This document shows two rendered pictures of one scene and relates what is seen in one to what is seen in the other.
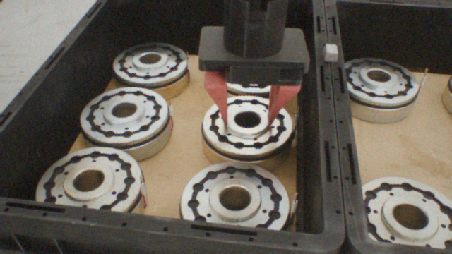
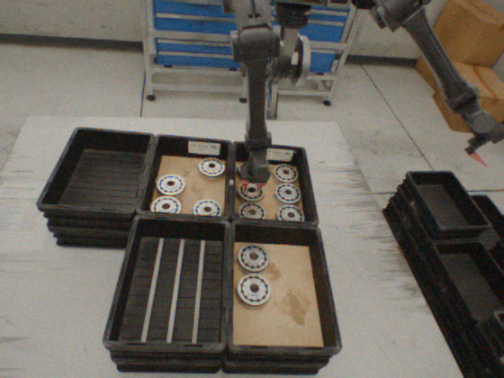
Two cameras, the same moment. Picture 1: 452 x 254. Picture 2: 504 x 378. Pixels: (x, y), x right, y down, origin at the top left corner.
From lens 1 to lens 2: 1.40 m
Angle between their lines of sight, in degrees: 90
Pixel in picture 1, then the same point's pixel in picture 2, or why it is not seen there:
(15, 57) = (387, 297)
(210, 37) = not seen: hidden behind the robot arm
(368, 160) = (214, 191)
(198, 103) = (268, 210)
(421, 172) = (199, 188)
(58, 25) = (391, 339)
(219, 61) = not seen: hidden behind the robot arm
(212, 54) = not seen: hidden behind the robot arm
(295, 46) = (243, 170)
